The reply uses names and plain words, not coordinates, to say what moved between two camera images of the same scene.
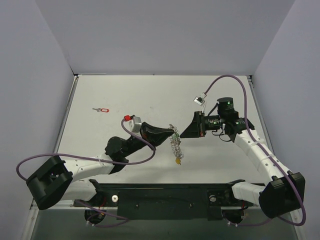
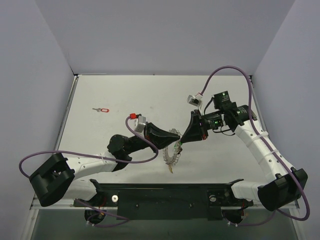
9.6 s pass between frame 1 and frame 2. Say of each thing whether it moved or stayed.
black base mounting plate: stayed
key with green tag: moved
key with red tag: stayed
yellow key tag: moved
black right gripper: stayed
